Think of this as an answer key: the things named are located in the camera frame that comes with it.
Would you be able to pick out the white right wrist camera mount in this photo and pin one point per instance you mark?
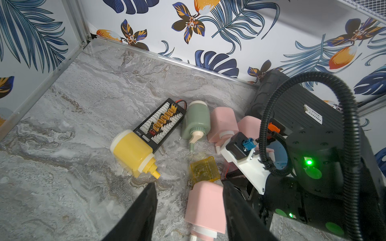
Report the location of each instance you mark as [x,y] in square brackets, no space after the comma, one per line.
[243,152]

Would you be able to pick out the black yellow small box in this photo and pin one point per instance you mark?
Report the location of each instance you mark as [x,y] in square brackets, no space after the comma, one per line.
[157,127]

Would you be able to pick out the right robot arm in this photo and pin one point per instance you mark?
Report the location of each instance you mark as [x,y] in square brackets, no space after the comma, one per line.
[344,188]

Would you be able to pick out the blue pencil sharpener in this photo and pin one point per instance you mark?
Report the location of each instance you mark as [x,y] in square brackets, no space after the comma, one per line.
[279,155]

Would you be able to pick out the white wire mesh basket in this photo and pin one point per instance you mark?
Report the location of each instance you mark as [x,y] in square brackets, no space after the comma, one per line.
[375,9]

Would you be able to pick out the yellow transparent tray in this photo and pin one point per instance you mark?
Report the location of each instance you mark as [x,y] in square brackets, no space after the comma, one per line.
[204,170]

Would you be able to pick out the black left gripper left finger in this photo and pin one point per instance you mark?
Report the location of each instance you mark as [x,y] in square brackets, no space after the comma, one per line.
[138,222]

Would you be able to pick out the green pencil sharpener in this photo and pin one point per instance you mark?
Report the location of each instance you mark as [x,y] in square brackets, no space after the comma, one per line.
[196,123]

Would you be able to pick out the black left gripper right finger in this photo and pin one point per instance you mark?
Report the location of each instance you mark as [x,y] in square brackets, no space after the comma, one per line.
[243,223]

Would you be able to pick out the black plastic tool case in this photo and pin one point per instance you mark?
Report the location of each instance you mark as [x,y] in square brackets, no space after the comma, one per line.
[297,108]

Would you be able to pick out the pink pencil sharpener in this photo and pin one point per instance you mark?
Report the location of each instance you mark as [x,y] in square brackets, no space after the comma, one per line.
[223,126]
[250,126]
[205,211]

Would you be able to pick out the yellow pencil sharpener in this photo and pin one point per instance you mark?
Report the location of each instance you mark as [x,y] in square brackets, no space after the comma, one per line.
[134,153]

